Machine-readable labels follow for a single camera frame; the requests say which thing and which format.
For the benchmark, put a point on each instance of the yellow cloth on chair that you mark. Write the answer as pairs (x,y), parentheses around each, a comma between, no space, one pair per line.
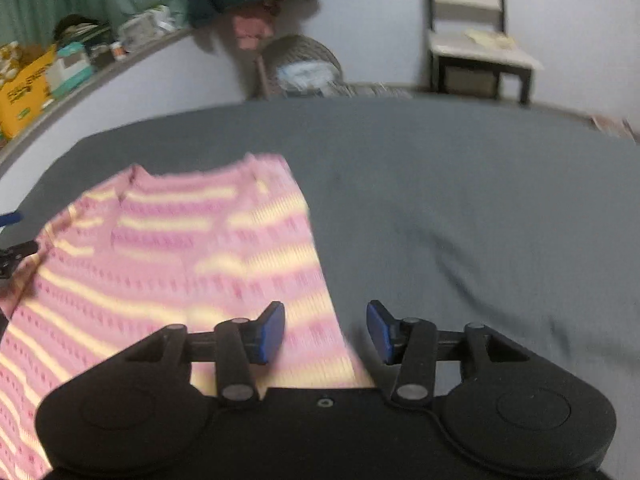
(491,40)

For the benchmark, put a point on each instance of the pink yellow striped knit sweater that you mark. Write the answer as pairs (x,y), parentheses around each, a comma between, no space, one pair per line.
(139,252)

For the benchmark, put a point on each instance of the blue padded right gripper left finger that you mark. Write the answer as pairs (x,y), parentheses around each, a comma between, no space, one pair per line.
(241,343)

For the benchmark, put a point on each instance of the wicker laundry basket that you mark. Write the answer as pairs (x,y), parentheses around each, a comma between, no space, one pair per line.
(296,65)

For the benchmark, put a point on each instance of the pink hanging cloth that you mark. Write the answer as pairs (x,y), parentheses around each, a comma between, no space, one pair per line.
(254,23)

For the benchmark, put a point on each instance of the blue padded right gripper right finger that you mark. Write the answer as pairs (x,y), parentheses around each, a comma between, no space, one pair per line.
(411,345)

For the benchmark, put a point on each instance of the white black wooden chair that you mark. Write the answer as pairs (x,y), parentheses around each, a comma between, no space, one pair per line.
(449,49)

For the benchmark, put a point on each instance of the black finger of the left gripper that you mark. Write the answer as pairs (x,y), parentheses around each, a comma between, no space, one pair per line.
(11,258)

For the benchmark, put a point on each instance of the teal white box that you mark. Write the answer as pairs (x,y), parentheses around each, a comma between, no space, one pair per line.
(71,68)

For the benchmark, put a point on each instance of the yellow cardboard box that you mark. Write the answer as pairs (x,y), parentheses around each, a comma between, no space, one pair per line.
(22,98)

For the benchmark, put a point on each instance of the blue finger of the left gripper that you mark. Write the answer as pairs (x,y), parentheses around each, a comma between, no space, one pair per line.
(10,218)

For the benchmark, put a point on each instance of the clear plastic container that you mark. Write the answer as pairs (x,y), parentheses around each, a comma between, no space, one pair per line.
(146,27)

